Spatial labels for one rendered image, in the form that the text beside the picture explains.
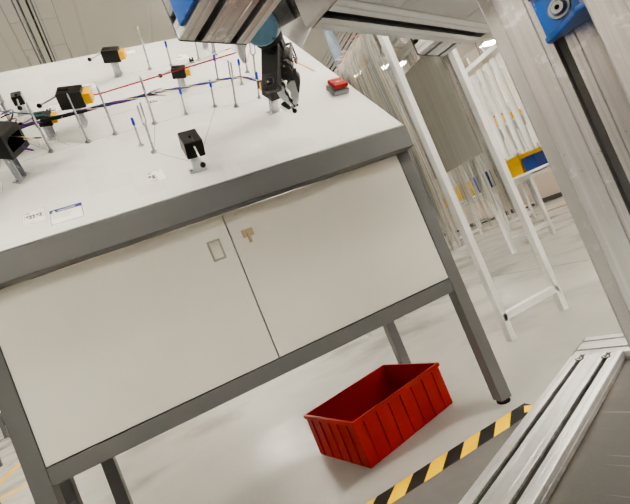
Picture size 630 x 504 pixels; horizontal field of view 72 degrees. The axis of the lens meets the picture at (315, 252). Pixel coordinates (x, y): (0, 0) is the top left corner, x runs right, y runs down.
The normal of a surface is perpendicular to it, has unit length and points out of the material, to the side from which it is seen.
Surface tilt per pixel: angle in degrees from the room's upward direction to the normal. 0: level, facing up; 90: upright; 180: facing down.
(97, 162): 52
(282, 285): 90
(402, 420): 90
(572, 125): 90
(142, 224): 90
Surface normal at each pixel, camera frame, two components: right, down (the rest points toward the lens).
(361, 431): 0.50, -0.24
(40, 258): 0.28, -0.15
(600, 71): -0.71, 0.26
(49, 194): -0.01, -0.70
